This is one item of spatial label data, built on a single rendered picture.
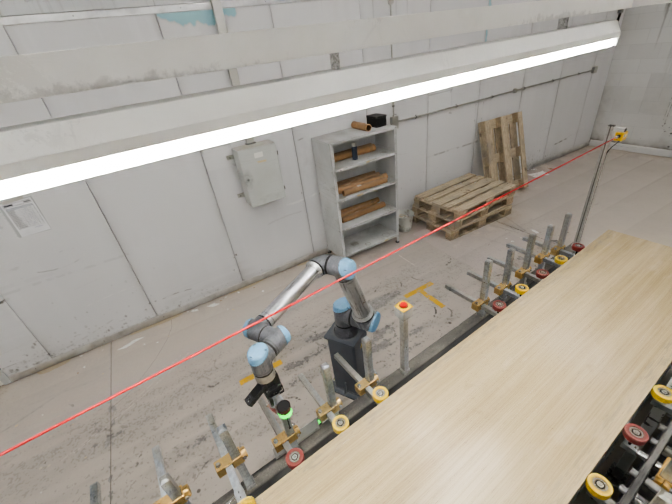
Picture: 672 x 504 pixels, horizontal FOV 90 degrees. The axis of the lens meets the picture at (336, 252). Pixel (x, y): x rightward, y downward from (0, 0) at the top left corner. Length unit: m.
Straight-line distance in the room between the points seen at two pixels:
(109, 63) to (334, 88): 0.37
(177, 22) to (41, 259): 2.39
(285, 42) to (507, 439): 1.67
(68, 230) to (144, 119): 3.29
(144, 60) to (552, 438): 1.86
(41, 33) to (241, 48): 3.02
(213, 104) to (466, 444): 1.59
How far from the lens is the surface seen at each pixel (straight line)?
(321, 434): 2.01
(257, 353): 1.49
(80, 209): 3.79
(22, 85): 0.63
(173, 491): 1.73
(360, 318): 2.27
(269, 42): 0.69
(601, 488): 1.83
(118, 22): 3.62
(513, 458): 1.78
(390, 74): 0.82
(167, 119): 0.62
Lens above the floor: 2.43
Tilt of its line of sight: 32 degrees down
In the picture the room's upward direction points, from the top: 8 degrees counter-clockwise
